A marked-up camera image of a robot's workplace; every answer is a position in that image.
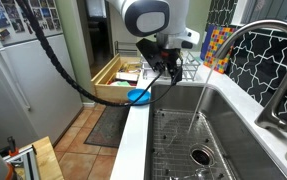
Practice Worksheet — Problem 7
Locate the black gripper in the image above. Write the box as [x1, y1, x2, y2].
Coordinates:
[160, 47, 184, 85]

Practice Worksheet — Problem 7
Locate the blue bowl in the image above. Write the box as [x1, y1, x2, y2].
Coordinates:
[126, 88, 152, 106]

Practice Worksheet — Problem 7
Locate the running water stream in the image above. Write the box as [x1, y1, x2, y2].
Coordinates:
[186, 58, 219, 133]

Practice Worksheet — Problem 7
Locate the brushed steel faucet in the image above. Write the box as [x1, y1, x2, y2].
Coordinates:
[212, 19, 287, 133]

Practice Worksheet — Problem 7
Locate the metal dish rack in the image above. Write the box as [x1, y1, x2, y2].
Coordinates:
[140, 50, 202, 82]

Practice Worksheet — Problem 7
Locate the blue board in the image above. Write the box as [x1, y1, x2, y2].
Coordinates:
[199, 23, 217, 62]

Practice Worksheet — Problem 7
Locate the colourful mosaic tile board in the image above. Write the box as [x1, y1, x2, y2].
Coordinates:
[203, 26, 237, 75]

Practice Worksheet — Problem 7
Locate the white box in drawer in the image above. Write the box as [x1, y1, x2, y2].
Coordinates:
[115, 71, 140, 83]

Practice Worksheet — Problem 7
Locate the open wooden drawer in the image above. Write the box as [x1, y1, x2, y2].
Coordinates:
[91, 53, 143, 103]

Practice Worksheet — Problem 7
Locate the sink drain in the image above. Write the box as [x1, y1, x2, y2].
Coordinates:
[188, 143, 216, 168]

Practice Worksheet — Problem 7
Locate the dark floor rug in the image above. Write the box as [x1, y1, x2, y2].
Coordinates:
[83, 102, 131, 149]

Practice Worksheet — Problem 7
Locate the stainless steel sink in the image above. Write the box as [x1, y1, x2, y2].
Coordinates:
[144, 81, 287, 180]

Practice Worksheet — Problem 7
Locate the metal utensil in sink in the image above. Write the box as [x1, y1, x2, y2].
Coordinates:
[182, 167, 217, 180]

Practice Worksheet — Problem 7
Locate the wooden table board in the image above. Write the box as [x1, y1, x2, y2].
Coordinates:
[14, 135, 65, 180]

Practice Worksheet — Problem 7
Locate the dark fridge magnet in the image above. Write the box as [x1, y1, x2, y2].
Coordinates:
[0, 28, 11, 41]

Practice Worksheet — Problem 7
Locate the red and black clamp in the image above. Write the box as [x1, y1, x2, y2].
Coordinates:
[6, 135, 20, 158]

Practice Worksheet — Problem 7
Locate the thin black cable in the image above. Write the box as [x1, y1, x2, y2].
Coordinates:
[125, 59, 184, 108]

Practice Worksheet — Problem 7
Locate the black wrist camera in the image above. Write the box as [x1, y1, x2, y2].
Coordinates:
[135, 37, 168, 73]

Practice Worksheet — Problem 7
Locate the black wire rack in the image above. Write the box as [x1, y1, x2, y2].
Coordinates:
[113, 40, 140, 57]

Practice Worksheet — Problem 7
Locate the wire sink grid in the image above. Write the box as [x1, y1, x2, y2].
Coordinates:
[150, 108, 235, 180]

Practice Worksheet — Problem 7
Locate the thick black corrugated cable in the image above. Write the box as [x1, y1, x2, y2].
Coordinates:
[13, 0, 131, 108]

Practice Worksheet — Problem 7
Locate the aluminium extrusion frame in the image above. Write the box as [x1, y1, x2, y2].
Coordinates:
[2, 144, 41, 180]

